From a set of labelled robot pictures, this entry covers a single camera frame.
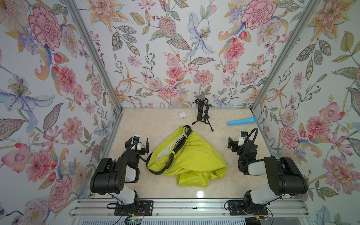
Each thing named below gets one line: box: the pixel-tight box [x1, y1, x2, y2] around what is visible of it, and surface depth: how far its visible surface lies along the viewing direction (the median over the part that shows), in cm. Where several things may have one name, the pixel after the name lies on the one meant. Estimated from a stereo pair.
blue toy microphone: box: [227, 117, 258, 126], surface depth 113 cm
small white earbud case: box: [178, 111, 187, 119], surface depth 119 cm
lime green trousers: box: [147, 126, 228, 188], surface depth 86 cm
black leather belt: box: [146, 125, 192, 175], surface depth 90 cm
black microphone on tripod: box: [191, 93, 215, 132], surface depth 106 cm
